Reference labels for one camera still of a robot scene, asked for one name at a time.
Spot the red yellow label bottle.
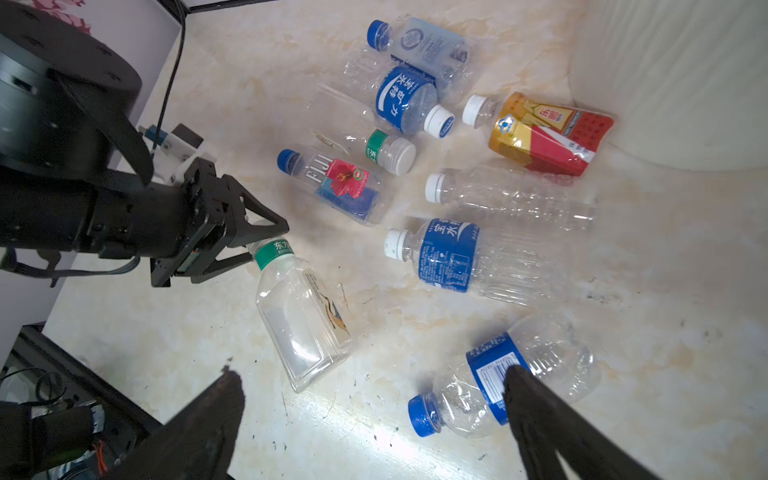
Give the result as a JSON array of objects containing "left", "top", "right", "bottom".
[{"left": 462, "top": 92, "right": 615, "bottom": 177}]

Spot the small bottle blue cap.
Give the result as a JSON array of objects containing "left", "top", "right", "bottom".
[{"left": 407, "top": 312, "right": 601, "bottom": 439}]

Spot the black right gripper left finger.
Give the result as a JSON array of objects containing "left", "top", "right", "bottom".
[{"left": 104, "top": 368, "right": 245, "bottom": 479}]

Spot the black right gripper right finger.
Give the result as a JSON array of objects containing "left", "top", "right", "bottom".
[{"left": 503, "top": 365, "right": 657, "bottom": 479}]

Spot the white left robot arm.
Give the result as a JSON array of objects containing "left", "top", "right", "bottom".
[{"left": 1, "top": 1, "right": 289, "bottom": 287}]

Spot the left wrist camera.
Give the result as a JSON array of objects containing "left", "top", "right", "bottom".
[{"left": 138, "top": 123, "right": 204, "bottom": 182}]

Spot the cream bin yellow bag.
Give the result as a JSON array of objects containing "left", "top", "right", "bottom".
[{"left": 569, "top": 1, "right": 767, "bottom": 171}]

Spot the clear bottle pale blue label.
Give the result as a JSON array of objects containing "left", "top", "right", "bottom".
[{"left": 366, "top": 15, "right": 473, "bottom": 98}]

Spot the black base frame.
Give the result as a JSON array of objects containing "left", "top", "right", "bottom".
[{"left": 1, "top": 326, "right": 161, "bottom": 479}]

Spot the Fiji bottle red flower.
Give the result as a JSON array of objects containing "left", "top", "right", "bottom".
[{"left": 276, "top": 146, "right": 391, "bottom": 226}]

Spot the clear bottle green cap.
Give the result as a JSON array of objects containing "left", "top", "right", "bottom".
[
  {"left": 305, "top": 84, "right": 417, "bottom": 176},
  {"left": 248, "top": 237, "right": 355, "bottom": 394}
]

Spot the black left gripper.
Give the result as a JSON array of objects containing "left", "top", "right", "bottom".
[{"left": 86, "top": 158, "right": 290, "bottom": 287}]

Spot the bottle blue label white cap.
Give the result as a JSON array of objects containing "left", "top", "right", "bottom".
[{"left": 384, "top": 218, "right": 573, "bottom": 307}]

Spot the clear crushed bottle white cap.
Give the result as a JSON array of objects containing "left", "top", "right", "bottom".
[{"left": 424, "top": 164, "right": 598, "bottom": 234}]

